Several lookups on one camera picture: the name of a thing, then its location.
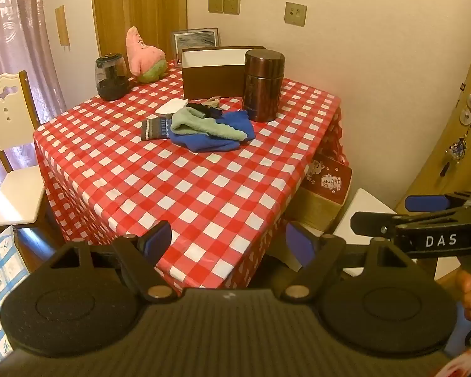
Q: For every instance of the silver door lock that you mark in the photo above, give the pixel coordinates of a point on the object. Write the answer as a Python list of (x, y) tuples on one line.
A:
[(466, 116)]

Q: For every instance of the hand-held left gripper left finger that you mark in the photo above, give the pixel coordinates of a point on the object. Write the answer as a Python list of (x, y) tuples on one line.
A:
[(157, 241)]

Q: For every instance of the white stool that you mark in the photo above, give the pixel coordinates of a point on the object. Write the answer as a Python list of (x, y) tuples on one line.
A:
[(361, 208)]

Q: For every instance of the green fleece cloth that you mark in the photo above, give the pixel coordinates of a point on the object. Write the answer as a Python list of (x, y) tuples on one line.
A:
[(188, 121)]

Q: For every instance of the small wooden wall plate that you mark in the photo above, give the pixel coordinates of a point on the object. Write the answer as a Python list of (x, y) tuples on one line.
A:
[(61, 25)]

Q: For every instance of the large beige wall socket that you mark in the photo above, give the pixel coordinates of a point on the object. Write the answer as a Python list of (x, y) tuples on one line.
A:
[(295, 14)]

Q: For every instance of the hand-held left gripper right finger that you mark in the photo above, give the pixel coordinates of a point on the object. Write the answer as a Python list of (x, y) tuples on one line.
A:
[(300, 245)]

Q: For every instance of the hanging tassel charm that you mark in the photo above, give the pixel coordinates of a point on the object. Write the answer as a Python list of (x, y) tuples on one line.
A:
[(457, 149)]

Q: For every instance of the sheer purple curtain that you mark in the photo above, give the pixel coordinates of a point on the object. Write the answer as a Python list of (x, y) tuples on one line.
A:
[(15, 27)]

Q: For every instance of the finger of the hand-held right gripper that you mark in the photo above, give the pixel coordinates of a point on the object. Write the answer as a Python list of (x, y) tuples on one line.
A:
[(426, 203), (371, 224)]

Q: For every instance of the beige glove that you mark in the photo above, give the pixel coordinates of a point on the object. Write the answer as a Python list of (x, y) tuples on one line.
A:
[(212, 102)]

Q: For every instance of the black cloth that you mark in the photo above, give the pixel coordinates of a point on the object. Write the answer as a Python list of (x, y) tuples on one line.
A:
[(202, 109)]

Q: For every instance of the red white checked tablecloth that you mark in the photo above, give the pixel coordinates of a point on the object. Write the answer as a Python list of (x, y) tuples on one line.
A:
[(161, 180)]

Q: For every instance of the blue checked cloth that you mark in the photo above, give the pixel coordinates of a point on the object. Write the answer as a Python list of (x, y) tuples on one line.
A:
[(0, 282)]

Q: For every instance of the brown cylindrical canister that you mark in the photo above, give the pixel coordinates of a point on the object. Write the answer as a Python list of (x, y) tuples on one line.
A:
[(263, 86)]

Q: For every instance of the brown cardboard carton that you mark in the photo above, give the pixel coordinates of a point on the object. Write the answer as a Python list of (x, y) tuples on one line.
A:
[(318, 212)]

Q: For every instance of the pink starfish plush toy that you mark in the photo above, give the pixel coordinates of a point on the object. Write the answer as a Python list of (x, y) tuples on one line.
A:
[(141, 57)]

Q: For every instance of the grey striped sock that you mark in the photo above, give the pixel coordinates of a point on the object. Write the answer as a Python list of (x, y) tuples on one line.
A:
[(155, 128)]

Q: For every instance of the brown wooden panel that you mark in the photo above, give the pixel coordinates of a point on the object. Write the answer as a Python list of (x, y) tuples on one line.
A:
[(137, 0)]

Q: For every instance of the brown cardboard box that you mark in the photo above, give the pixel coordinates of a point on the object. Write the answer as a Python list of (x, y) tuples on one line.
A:
[(212, 80)]

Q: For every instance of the blue fleece cloth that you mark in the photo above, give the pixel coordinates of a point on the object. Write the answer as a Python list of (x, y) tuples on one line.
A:
[(208, 144)]

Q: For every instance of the silver picture frame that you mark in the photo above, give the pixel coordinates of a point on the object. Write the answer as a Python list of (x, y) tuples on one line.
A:
[(194, 39)]

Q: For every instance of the glass jar with dark lid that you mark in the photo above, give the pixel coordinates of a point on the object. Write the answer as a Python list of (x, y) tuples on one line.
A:
[(112, 82)]

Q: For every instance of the red printed bag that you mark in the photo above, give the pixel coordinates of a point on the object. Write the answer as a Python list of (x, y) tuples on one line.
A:
[(329, 178)]

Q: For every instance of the white wooden chair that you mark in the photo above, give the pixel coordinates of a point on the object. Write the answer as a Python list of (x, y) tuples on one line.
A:
[(15, 188)]

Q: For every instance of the wooden door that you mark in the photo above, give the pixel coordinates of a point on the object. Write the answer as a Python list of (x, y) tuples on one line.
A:
[(435, 157)]

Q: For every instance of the red white printed cloth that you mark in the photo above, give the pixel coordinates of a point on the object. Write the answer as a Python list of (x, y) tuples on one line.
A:
[(463, 363)]

